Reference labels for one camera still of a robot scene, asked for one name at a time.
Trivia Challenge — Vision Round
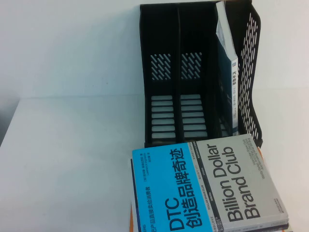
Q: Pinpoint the blue and grey book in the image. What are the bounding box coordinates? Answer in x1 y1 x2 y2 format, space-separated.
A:
131 133 290 232

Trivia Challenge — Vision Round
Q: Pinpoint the navy robot cover book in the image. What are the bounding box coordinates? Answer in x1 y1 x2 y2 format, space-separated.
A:
127 157 290 232

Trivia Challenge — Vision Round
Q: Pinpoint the white-spine dark blue book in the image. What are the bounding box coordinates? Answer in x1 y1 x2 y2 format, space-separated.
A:
215 1 239 136

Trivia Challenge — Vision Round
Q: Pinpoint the black plastic book stand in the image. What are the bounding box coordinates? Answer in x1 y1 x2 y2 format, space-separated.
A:
139 0 264 148

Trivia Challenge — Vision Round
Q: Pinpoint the orange and white book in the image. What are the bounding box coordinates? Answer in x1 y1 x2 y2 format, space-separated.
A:
128 146 265 232

